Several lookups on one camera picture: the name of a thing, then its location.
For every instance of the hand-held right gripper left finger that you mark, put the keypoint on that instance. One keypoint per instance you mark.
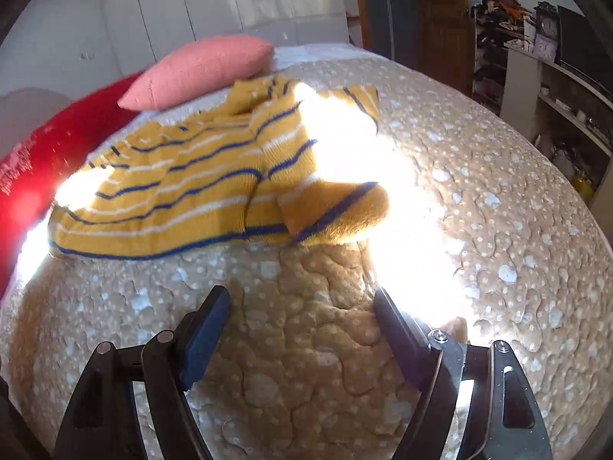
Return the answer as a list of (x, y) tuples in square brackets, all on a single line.
[(206, 340)]

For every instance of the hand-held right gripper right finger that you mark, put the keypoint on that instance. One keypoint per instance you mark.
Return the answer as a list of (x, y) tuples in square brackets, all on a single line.
[(402, 335)]

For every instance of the yellow striped knit sweater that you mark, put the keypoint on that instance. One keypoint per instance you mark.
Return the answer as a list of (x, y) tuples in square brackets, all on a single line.
[(191, 191)]

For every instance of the pile of dark clothes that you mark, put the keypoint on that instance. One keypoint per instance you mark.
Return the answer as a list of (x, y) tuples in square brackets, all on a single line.
[(500, 12)]

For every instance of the beige patterned quilt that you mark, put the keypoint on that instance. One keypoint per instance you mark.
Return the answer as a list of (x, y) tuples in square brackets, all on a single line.
[(479, 201)]

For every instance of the yellow bottle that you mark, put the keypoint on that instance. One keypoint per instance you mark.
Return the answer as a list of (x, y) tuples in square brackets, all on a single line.
[(584, 187)]

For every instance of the red embroidered pillow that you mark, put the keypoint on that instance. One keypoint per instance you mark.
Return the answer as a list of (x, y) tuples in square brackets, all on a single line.
[(38, 153)]

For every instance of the pink pillow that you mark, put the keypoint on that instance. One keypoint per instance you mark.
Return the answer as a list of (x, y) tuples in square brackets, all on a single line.
[(201, 69)]

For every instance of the white shelf unit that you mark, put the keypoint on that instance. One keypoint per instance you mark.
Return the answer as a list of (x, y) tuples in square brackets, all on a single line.
[(519, 81)]

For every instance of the grey bed headboard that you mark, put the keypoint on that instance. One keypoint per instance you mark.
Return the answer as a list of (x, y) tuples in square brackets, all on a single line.
[(28, 110)]

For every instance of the brown wooden door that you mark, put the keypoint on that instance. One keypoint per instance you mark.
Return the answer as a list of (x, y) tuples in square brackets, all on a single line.
[(443, 19)]

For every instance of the small purple clock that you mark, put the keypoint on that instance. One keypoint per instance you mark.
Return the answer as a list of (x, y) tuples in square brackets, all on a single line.
[(543, 48)]

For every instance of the wooden bookshelf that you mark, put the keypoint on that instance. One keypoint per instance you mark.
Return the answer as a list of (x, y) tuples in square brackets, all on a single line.
[(357, 5)]

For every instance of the white glossy wardrobe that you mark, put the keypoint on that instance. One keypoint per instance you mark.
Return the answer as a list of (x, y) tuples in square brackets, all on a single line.
[(215, 0)]

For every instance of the black television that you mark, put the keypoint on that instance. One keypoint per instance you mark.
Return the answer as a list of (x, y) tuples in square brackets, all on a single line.
[(577, 38)]

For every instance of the black ornate clock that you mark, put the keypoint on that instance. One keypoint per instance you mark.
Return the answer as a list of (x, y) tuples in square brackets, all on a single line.
[(547, 21)]

